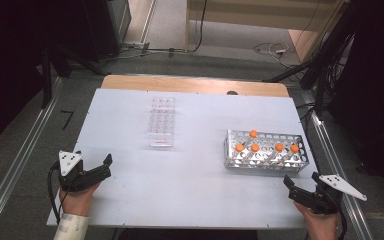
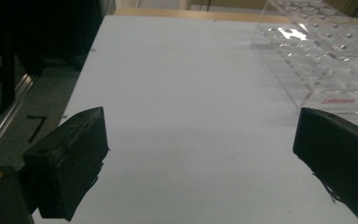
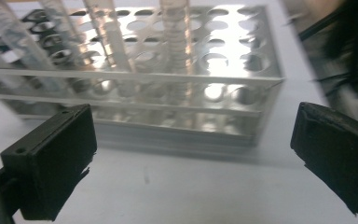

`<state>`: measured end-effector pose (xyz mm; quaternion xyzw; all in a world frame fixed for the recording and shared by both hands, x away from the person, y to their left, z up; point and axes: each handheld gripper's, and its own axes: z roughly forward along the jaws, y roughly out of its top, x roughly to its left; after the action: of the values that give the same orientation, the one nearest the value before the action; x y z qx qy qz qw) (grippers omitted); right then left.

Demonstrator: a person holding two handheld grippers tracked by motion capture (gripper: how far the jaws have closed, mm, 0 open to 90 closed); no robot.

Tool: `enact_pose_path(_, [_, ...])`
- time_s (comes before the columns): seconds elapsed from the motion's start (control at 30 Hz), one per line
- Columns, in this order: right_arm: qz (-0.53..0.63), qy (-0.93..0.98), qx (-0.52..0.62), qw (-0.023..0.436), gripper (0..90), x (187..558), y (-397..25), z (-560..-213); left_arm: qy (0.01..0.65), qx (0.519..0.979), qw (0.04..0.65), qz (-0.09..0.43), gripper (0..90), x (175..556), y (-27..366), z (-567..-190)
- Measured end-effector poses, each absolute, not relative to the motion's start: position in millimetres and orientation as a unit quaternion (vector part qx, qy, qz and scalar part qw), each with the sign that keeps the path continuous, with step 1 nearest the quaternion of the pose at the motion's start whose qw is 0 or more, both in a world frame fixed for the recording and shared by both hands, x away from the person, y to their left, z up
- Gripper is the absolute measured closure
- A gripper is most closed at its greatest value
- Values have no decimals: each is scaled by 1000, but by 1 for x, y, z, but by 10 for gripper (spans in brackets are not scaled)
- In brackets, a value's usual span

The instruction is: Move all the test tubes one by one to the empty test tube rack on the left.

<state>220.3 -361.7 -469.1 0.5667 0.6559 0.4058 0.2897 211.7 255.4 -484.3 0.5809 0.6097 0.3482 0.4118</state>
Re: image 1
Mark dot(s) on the clear acrylic tube rack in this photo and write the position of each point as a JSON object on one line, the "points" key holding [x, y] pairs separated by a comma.
{"points": [[161, 123]]}

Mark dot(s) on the wooden shelf unit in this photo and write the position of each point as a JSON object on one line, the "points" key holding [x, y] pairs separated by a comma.
{"points": [[246, 13]]}

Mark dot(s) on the black curtain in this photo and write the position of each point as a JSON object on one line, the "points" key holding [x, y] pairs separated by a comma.
{"points": [[373, 83], [6, 66]]}

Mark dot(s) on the aluminium floor rail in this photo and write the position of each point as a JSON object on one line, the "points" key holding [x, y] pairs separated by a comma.
{"points": [[330, 153], [21, 156]]}

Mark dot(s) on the person's right hand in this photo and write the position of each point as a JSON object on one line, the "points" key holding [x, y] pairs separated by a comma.
{"points": [[318, 225]]}

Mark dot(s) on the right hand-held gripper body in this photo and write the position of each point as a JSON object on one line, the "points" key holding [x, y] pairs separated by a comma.
{"points": [[325, 201]]}

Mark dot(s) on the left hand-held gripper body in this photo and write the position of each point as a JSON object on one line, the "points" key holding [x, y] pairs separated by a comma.
{"points": [[75, 178]]}

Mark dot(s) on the black cabinet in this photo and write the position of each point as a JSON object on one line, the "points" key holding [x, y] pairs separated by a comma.
{"points": [[103, 26]]}

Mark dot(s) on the perforated metal tube rack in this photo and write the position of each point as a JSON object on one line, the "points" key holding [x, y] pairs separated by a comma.
{"points": [[266, 163]]}

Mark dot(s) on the person's left hand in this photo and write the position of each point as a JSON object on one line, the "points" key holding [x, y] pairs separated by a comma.
{"points": [[78, 201]]}

